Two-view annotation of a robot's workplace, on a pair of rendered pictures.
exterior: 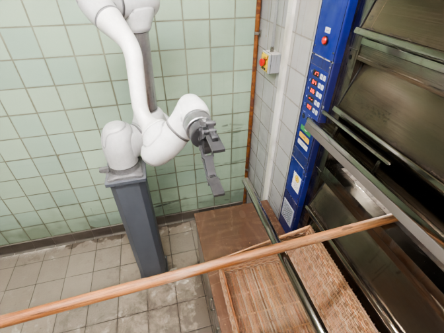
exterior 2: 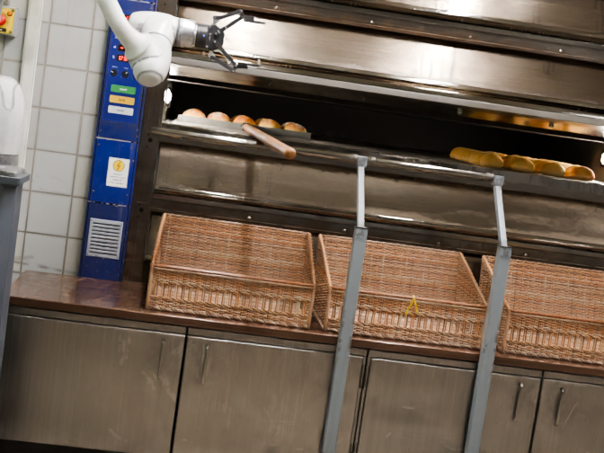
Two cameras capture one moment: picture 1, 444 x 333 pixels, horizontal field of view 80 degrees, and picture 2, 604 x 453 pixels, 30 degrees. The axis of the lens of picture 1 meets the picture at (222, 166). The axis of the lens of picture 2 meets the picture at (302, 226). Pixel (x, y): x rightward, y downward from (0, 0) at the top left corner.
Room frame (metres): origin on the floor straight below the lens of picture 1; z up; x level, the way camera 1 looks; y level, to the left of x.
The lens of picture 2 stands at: (-0.26, 3.56, 1.30)
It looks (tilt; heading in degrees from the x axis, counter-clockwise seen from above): 6 degrees down; 279
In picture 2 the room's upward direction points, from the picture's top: 8 degrees clockwise
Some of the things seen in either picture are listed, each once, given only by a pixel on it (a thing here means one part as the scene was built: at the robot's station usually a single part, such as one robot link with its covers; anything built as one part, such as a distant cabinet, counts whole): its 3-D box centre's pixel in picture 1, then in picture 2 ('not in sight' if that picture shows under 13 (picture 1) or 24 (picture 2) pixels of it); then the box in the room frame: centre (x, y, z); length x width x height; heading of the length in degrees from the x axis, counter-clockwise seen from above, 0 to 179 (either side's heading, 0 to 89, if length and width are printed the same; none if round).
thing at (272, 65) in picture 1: (270, 61); (2, 20); (1.49, -0.26, 1.46); 0.10 x 0.07 x 0.10; 15
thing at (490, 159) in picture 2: not in sight; (519, 163); (-0.40, -1.25, 1.21); 0.61 x 0.48 x 0.06; 105
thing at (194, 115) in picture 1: (199, 127); (186, 33); (0.72, 0.07, 1.48); 0.09 x 0.06 x 0.09; 106
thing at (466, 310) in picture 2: not in sight; (396, 288); (-0.02, -0.42, 0.72); 0.56 x 0.49 x 0.28; 15
